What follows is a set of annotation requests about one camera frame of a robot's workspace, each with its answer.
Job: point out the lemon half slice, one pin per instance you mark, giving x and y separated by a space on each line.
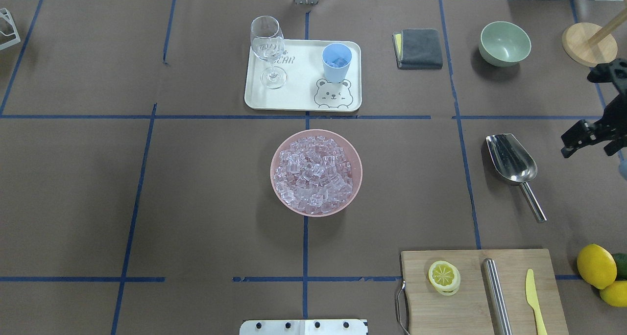
444 277

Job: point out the metal ice scoop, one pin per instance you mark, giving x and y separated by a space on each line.
515 166

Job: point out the wooden cutting board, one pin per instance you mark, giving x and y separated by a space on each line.
469 312

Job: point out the light blue cup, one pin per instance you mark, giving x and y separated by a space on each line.
331 51

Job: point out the pink bowl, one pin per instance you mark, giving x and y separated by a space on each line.
316 173

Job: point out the clear ice cubes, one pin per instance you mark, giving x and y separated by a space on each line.
313 173

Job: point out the white wire cup rack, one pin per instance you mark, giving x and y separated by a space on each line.
9 35

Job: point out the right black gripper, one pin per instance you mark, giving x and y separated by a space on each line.
615 120

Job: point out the yellow plastic knife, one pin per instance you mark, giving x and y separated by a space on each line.
533 301

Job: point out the grey folded cloth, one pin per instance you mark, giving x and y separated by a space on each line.
418 49

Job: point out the clear wine glass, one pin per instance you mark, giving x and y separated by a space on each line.
267 43

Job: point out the green ceramic bowl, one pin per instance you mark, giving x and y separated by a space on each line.
504 44

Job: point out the white serving tray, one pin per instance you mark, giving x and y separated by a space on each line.
305 88

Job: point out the green lime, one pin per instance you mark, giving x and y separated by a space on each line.
620 259

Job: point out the ice cubes in cup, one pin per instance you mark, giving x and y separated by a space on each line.
337 62

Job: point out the yellow lemon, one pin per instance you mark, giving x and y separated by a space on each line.
615 294
596 266

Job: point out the wooden cup stand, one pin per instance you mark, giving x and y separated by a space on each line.
590 44

